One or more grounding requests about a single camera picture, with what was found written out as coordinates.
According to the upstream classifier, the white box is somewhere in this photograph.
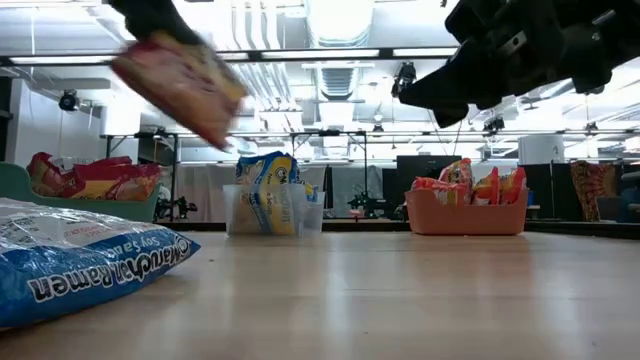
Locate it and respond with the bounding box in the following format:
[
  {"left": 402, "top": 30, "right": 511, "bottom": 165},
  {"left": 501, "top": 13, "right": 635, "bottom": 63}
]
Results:
[
  {"left": 517, "top": 133, "right": 567, "bottom": 166},
  {"left": 99, "top": 102, "right": 143, "bottom": 137}
]

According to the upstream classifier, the patterned fabric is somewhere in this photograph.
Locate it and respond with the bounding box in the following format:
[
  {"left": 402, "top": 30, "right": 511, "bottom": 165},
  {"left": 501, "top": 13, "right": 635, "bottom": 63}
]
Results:
[{"left": 569, "top": 159, "right": 625, "bottom": 223}]

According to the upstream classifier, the background station black frame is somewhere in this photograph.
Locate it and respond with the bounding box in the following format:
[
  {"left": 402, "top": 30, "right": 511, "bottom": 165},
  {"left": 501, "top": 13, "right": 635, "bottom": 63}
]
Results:
[{"left": 99, "top": 129, "right": 370, "bottom": 222}]

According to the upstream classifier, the black aluminium table frame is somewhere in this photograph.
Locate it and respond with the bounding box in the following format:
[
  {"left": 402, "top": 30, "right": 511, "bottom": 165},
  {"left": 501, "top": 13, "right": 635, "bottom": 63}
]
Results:
[{"left": 154, "top": 218, "right": 640, "bottom": 240}]

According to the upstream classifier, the orange plastic bin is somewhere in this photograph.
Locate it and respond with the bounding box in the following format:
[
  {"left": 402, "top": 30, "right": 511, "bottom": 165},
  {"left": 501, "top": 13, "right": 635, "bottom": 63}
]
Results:
[{"left": 404, "top": 188, "right": 530, "bottom": 236}]

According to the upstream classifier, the red Maruchan ramen pack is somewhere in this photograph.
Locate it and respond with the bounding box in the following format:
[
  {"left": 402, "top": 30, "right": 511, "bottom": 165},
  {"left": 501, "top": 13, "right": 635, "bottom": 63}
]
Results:
[
  {"left": 110, "top": 30, "right": 250, "bottom": 151},
  {"left": 26, "top": 151, "right": 76, "bottom": 199},
  {"left": 62, "top": 156, "right": 162, "bottom": 203}
]

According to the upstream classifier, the black overhead frame beam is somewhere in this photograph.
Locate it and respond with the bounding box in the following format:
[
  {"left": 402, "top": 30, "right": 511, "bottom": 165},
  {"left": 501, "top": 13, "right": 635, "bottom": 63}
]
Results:
[{"left": 0, "top": 46, "right": 461, "bottom": 67}]

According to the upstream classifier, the orange Maruchan ramen pack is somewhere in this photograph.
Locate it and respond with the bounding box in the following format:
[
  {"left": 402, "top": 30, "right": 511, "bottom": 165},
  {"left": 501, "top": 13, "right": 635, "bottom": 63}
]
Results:
[
  {"left": 498, "top": 166, "right": 528, "bottom": 205},
  {"left": 410, "top": 175, "right": 454, "bottom": 206},
  {"left": 472, "top": 166, "right": 501, "bottom": 206},
  {"left": 438, "top": 157, "right": 475, "bottom": 206}
]

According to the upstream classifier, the green plastic bin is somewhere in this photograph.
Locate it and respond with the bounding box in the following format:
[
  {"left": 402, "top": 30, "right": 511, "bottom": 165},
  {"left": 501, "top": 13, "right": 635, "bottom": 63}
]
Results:
[{"left": 0, "top": 162, "right": 162, "bottom": 224}]

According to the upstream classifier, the blue chair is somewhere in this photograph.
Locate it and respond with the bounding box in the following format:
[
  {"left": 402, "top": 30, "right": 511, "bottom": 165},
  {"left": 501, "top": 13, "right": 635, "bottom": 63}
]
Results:
[{"left": 617, "top": 172, "right": 640, "bottom": 224}]

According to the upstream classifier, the black cabinet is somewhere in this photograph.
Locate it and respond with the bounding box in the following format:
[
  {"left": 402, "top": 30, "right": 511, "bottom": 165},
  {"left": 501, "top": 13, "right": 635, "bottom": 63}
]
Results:
[{"left": 519, "top": 162, "right": 572, "bottom": 221}]

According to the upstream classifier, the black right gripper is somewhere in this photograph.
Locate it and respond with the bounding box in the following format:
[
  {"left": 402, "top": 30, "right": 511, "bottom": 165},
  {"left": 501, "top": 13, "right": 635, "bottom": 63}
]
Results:
[{"left": 398, "top": 0, "right": 616, "bottom": 128}]

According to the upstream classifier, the clear plastic bin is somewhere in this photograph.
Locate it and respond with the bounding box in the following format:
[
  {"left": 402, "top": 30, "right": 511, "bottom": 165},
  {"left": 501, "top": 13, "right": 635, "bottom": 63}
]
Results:
[{"left": 222, "top": 182, "right": 326, "bottom": 237}]

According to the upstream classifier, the black monitor screen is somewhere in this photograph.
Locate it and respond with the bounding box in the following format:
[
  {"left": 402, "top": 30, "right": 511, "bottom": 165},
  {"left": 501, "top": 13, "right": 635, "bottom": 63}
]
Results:
[{"left": 395, "top": 154, "right": 464, "bottom": 194}]

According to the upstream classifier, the black camera on mount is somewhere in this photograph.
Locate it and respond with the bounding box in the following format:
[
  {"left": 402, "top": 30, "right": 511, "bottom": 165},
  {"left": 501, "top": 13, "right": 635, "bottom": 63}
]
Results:
[
  {"left": 482, "top": 115, "right": 506, "bottom": 135},
  {"left": 390, "top": 61, "right": 419, "bottom": 100},
  {"left": 57, "top": 88, "right": 82, "bottom": 113}
]

